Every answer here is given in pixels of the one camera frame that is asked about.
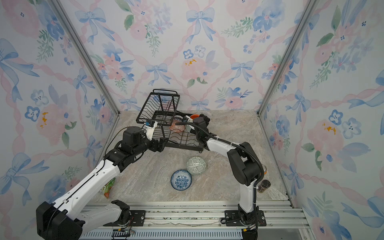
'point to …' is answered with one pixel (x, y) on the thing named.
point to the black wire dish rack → (157, 110)
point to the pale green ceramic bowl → (188, 128)
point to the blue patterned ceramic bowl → (181, 179)
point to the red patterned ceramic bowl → (176, 128)
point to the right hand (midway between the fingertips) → (201, 117)
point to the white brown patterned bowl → (178, 117)
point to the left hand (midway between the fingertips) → (160, 134)
